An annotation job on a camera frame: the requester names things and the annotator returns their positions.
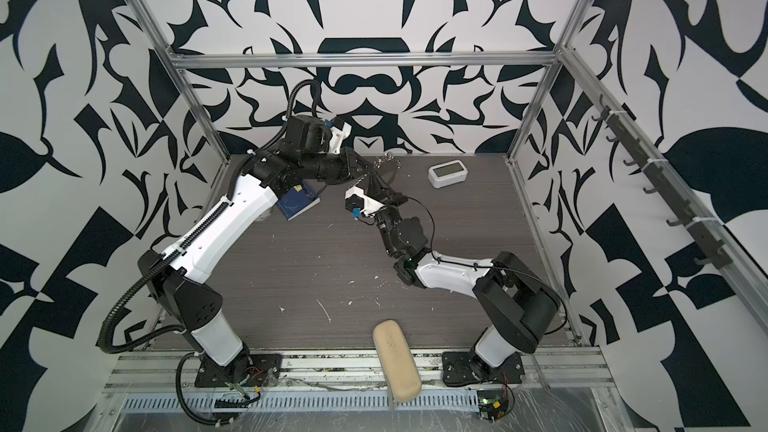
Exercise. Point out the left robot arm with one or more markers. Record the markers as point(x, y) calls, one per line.
point(309, 149)

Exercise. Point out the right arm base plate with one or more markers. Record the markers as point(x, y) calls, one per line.
point(461, 369)

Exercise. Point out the blue book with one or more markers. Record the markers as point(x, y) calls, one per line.
point(298, 200)

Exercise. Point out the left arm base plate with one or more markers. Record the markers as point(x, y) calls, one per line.
point(254, 370)

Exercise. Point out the metal plate with keyrings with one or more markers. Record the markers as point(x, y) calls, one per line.
point(387, 167)

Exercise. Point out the small circuit board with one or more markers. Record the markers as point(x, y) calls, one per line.
point(240, 402)
point(495, 405)

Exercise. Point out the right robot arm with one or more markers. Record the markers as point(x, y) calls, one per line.
point(519, 305)

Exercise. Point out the small circuit board right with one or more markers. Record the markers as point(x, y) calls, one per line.
point(495, 405)

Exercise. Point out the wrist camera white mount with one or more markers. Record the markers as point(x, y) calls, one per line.
point(360, 204)
point(339, 131)

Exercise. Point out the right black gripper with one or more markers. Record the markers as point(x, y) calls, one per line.
point(394, 199)

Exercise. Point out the white slotted cable duct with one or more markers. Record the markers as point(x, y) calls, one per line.
point(311, 401)

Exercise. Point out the small circuit board left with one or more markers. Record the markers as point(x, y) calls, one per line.
point(240, 402)

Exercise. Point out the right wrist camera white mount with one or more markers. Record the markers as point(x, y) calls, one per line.
point(360, 204)

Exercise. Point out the white digital clock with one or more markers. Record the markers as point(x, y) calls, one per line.
point(447, 174)

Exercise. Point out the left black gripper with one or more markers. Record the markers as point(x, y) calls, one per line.
point(349, 166)

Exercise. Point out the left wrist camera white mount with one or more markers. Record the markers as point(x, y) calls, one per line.
point(339, 131)

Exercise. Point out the beige glasses case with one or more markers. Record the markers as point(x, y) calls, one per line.
point(397, 362)

